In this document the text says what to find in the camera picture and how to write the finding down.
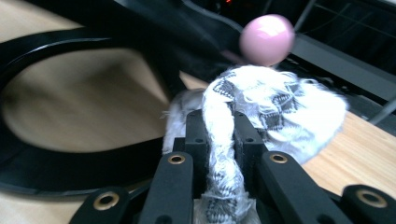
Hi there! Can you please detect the pink ball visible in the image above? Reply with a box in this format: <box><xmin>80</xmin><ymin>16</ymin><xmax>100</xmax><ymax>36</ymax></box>
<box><xmin>238</xmin><ymin>13</ymin><xmax>296</xmax><ymax>67</ymax></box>

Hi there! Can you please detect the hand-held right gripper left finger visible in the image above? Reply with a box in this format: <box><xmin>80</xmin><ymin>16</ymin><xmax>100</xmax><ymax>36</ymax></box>
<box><xmin>173</xmin><ymin>108</ymin><xmax>209</xmax><ymax>200</ymax></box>

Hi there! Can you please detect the white grey patterned cloth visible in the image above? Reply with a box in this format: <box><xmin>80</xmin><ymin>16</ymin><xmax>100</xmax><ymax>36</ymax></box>
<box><xmin>162</xmin><ymin>64</ymin><xmax>349</xmax><ymax>224</ymax></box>

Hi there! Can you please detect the metal floor rail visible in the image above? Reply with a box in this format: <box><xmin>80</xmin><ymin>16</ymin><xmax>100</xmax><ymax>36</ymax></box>
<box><xmin>290</xmin><ymin>33</ymin><xmax>396</xmax><ymax>101</ymax></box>

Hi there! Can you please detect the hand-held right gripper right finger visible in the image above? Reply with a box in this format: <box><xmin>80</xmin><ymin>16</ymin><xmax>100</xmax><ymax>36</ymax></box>
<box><xmin>233</xmin><ymin>111</ymin><xmax>269</xmax><ymax>194</ymax></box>

